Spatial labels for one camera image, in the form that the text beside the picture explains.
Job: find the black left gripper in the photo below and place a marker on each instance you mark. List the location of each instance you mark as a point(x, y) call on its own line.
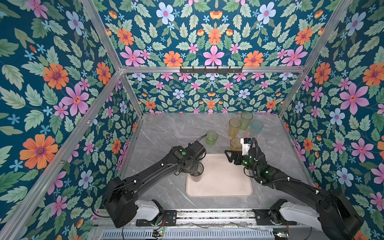
point(197, 161)

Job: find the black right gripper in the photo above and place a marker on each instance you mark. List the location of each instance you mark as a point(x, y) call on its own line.
point(239, 156)

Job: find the yellow tall glass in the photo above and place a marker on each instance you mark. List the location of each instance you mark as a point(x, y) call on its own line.
point(234, 127)

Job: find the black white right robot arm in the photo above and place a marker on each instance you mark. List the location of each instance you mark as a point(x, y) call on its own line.
point(312, 197)

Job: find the beige plastic tray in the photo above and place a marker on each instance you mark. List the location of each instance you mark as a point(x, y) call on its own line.
point(219, 179)

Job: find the light green tall glass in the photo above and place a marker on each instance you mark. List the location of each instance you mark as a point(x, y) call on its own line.
point(246, 119)

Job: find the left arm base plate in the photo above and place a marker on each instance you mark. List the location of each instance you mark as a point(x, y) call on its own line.
point(163, 218)

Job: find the grey tall glass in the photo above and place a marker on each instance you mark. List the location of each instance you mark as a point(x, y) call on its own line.
point(196, 172)

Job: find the white vented cable duct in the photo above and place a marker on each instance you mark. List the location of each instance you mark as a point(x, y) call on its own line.
point(187, 234)

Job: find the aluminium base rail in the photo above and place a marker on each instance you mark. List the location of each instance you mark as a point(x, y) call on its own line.
point(216, 217)

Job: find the teal short glass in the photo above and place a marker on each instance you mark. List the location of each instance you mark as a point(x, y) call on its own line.
point(257, 126)

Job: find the metal hook rail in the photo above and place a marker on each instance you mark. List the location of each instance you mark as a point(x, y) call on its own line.
point(211, 70)

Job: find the pink short glass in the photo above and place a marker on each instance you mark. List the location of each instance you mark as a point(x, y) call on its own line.
point(250, 133)

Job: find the green short glass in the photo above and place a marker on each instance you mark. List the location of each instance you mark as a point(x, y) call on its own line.
point(211, 138)

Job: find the yellow short glass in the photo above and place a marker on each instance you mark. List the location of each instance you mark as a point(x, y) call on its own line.
point(236, 144)

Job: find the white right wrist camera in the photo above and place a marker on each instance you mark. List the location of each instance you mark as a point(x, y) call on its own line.
point(246, 145)

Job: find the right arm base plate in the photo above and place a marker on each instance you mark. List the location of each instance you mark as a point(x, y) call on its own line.
point(262, 218)

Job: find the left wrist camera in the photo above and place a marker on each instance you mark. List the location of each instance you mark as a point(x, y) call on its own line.
point(197, 150)

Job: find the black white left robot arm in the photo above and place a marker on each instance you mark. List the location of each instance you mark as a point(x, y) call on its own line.
point(121, 199)

